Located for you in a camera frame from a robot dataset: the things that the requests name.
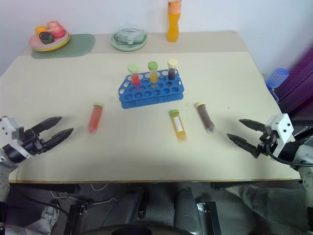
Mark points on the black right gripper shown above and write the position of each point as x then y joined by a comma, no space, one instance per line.
264,142

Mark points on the orange toy fruit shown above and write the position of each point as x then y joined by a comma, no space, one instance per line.
40,29

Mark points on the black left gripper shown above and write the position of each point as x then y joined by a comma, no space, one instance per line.
34,143

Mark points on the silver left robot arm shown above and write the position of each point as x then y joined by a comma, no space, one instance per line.
9,153

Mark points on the dark rounded shape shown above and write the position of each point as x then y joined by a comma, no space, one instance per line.
141,228

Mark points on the pale green plate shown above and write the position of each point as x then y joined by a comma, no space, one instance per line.
128,46

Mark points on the pink toy peach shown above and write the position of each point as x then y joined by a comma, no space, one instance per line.
56,29

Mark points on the stack of pastel plates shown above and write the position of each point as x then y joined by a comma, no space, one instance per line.
52,45

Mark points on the clear bag with white item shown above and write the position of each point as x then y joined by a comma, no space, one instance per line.
129,35

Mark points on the black table frame bracket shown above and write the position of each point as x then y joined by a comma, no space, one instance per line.
78,213
210,215

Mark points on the purple dark panel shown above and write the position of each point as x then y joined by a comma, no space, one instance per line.
300,85

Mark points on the brown tube cream cap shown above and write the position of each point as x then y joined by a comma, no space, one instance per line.
206,118

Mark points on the blue ribbed plastic object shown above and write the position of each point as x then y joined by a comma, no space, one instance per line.
277,78

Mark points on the white sneaker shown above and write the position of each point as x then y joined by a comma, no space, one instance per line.
50,219

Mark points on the green placemat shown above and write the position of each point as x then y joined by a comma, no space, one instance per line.
78,46

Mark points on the grey trouser leg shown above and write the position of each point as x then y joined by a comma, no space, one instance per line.
269,205

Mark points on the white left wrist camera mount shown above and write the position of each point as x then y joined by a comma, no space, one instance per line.
11,127

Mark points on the dark rounded robot leg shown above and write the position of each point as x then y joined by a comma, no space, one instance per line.
129,210
188,215

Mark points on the red tube green cap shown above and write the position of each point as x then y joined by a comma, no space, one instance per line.
96,118
135,78

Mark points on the orange soda bottle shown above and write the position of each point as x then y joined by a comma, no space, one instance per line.
173,24

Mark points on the blue test tube rack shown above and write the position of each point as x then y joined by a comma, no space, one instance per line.
151,98

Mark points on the yellow labelled tube green cap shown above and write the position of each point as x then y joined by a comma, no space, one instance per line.
179,127

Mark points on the dark purple toy mangosteen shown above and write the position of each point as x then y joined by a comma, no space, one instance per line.
46,37

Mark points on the dark tube cream cap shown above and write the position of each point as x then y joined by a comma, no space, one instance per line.
172,72

